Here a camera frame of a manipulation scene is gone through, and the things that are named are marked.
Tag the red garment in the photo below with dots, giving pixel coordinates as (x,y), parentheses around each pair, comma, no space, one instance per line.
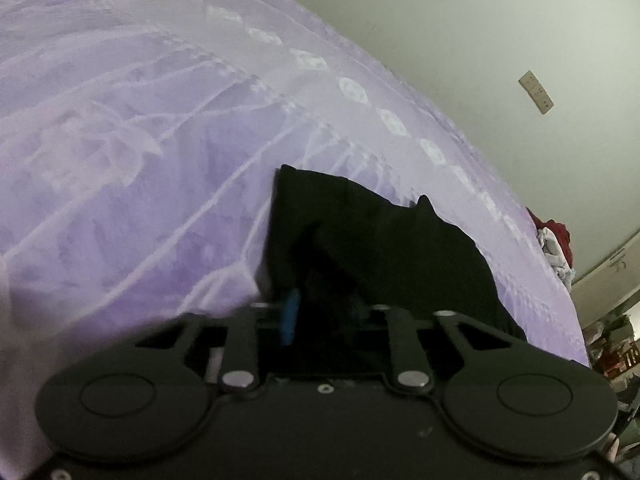
(559,237)

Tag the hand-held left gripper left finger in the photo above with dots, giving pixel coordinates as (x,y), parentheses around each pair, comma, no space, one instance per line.
(290,320)

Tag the pile of colourful clutter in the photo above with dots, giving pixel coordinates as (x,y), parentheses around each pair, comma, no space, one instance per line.
(612,347)

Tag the black cloth garment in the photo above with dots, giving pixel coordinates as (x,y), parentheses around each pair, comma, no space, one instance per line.
(380,255)

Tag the white wardrobe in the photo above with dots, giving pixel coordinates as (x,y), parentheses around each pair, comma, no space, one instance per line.
(607,275)

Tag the purple floral blanket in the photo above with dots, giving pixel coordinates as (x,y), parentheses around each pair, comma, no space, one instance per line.
(150,150)

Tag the white garment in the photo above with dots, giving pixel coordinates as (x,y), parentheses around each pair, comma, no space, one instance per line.
(556,260)

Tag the beige wall switch plate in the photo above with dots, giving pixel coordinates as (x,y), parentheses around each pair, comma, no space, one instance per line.
(536,92)

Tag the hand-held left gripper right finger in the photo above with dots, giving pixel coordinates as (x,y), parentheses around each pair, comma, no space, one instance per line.
(402,345)

